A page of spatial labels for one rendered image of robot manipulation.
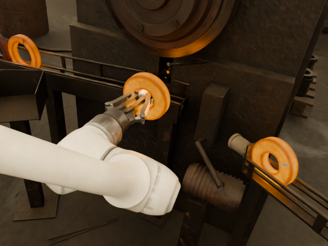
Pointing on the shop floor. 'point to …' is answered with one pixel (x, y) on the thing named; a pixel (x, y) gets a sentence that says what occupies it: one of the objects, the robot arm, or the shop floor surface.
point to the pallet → (297, 108)
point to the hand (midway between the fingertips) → (146, 92)
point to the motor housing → (205, 200)
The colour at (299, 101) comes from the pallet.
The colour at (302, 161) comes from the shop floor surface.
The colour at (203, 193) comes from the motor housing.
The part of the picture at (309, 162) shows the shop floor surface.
